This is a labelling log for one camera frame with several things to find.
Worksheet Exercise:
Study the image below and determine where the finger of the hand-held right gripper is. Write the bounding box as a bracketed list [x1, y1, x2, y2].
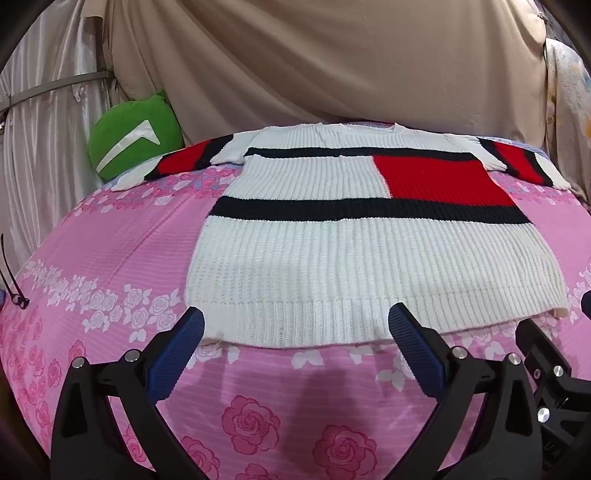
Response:
[514, 318, 591, 463]

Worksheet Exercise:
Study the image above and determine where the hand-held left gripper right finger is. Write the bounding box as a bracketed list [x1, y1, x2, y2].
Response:
[383, 302, 544, 480]

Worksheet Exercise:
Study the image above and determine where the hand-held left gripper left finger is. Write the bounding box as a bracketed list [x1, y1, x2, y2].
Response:
[51, 306, 206, 480]

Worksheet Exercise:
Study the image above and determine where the white red black knit sweater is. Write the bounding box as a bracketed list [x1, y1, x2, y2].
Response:
[111, 121, 573, 348]

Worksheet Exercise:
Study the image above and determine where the pink floral bedsheet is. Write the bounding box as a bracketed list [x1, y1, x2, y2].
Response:
[0, 119, 591, 480]

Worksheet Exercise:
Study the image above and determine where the green pillow with white mark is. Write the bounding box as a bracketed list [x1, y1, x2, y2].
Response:
[88, 90, 185, 182]

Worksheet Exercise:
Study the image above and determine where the white satin curtain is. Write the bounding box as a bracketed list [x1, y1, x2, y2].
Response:
[0, 0, 123, 278]

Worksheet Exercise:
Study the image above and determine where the pale floral curtain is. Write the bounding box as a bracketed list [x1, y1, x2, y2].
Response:
[541, 36, 591, 206]

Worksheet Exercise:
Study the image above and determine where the beige curtain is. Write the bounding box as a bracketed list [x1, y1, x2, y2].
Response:
[104, 0, 552, 155]

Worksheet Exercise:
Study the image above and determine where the black cable tie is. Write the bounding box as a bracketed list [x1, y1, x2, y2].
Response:
[0, 233, 31, 311]

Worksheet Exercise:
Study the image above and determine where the grey strap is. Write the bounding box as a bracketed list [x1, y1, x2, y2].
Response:
[0, 69, 115, 112]

